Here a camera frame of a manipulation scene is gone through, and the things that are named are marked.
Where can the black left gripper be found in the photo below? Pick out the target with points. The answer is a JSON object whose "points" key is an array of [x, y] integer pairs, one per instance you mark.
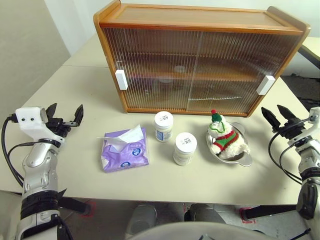
{"points": [[58, 125]]}

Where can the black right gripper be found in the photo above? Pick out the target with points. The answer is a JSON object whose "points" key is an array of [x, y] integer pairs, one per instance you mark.
{"points": [[293, 128]]}

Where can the white plush with green hat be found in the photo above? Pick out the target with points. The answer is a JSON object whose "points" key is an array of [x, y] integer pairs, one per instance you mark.
{"points": [[225, 140]]}

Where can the white rectangular box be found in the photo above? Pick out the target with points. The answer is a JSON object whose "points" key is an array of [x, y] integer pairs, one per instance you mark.
{"points": [[121, 80]]}

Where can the ribbed glass sliding door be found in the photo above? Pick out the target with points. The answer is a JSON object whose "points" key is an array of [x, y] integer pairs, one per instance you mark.
{"points": [[150, 62], [237, 62]]}

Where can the purple tissue pack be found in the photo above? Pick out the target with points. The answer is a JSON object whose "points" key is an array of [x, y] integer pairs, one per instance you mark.
{"points": [[130, 155]]}

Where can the white lidded jar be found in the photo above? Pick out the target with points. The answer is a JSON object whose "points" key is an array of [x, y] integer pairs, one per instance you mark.
{"points": [[184, 150], [163, 125]]}

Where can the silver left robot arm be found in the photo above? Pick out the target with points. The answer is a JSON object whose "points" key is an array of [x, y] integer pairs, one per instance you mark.
{"points": [[37, 172]]}

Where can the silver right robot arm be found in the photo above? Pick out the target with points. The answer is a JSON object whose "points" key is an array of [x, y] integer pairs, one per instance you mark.
{"points": [[310, 162]]}

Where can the wooden cabinet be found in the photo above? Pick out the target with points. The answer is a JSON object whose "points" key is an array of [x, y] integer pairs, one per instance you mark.
{"points": [[187, 17]]}

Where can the black metal bar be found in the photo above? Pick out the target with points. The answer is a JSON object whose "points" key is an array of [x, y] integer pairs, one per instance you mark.
{"points": [[310, 56]]}

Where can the black table leg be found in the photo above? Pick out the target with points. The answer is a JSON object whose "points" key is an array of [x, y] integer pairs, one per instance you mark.
{"points": [[75, 203], [270, 212]]}

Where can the grey rounded robot foot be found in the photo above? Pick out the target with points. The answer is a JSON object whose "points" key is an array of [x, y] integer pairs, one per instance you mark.
{"points": [[141, 220], [202, 212]]}

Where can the grey robot torso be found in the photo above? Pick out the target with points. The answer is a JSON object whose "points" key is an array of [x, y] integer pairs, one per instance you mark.
{"points": [[190, 232]]}

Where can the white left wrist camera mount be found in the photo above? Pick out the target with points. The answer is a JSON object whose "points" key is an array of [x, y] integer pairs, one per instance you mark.
{"points": [[30, 122]]}

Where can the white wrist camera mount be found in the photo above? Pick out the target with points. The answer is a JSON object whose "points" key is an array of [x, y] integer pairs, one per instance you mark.
{"points": [[315, 113], [30, 122]]}

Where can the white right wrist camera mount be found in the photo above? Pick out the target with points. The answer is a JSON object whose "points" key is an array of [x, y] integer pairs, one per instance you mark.
{"points": [[315, 113]]}

